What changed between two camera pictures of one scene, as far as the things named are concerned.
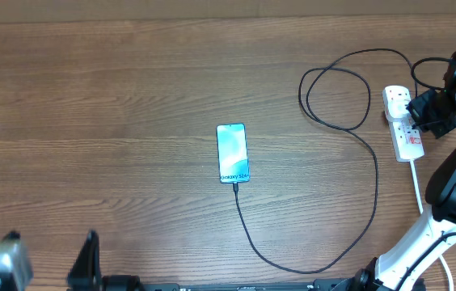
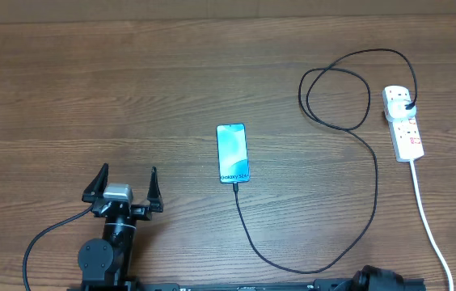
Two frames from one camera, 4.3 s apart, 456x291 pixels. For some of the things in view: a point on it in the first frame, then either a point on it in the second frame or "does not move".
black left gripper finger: (13, 235) to (97, 186)
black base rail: (327, 284) does not move
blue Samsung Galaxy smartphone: (233, 153) does not move
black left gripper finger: (85, 275) to (154, 194)
